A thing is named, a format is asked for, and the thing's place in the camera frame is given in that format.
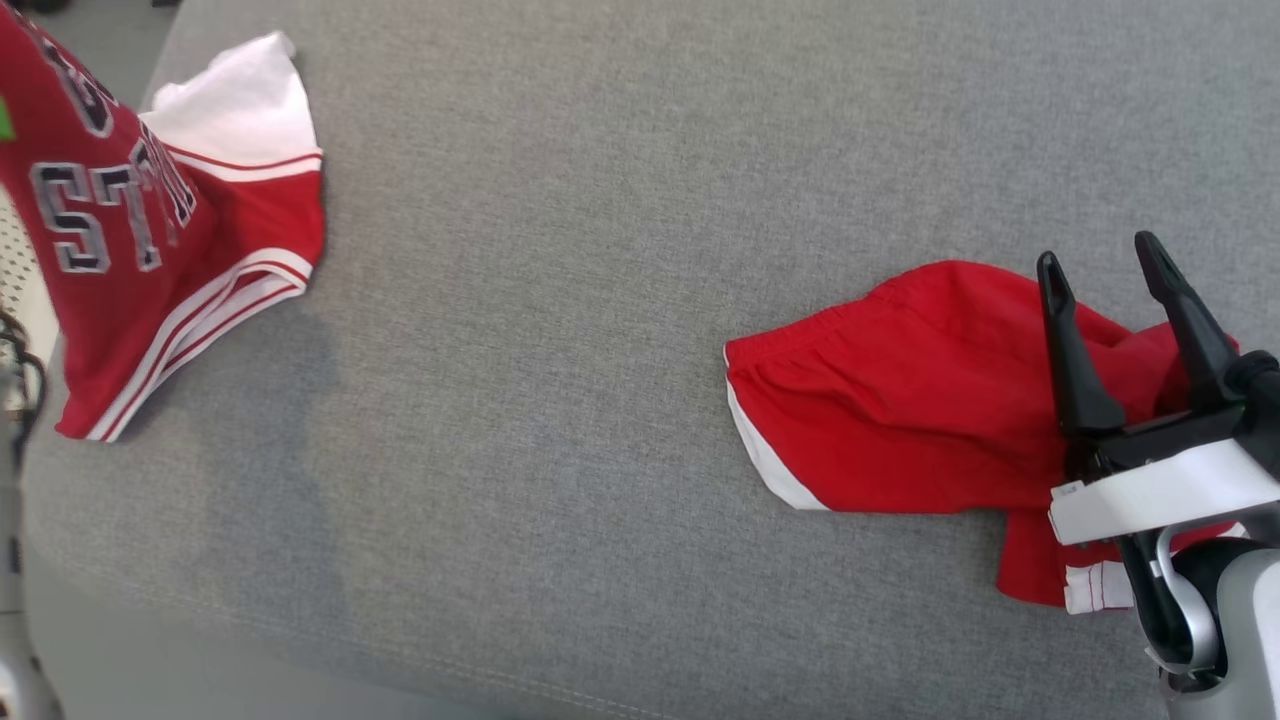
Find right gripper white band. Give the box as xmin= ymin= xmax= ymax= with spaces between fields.
xmin=1036 ymin=232 xmax=1280 ymax=547

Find red basketball jersey with lettering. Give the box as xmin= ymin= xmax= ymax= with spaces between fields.
xmin=0 ymin=5 xmax=327 ymax=443

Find red shorts with white stripe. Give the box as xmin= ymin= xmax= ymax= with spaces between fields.
xmin=724 ymin=260 xmax=1247 ymax=616

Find grey fabric sofa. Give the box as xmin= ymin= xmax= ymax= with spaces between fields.
xmin=20 ymin=0 xmax=1280 ymax=720

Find thin black cable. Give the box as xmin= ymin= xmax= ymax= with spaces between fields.
xmin=0 ymin=308 xmax=48 ymax=463

